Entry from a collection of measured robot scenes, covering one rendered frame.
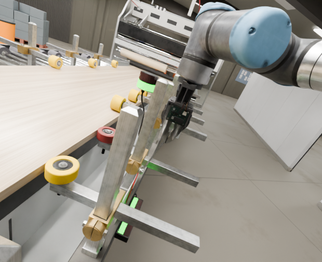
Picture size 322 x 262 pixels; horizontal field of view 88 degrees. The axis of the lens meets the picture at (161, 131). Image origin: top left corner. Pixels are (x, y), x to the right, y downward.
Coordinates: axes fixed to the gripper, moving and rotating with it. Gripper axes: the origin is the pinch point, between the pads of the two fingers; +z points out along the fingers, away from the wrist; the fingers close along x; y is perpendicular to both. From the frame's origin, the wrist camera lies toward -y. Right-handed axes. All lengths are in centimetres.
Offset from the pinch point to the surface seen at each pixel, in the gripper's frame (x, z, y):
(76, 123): -34.8, 10.8, -3.9
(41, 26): -507, 32, -490
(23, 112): -51, 11, 2
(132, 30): -111, -38, -233
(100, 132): -24.4, 10.2, -3.8
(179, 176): 10.4, 15.9, -5.7
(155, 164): -0.5, 15.0, -5.7
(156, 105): -7.3, -8.7, -1.4
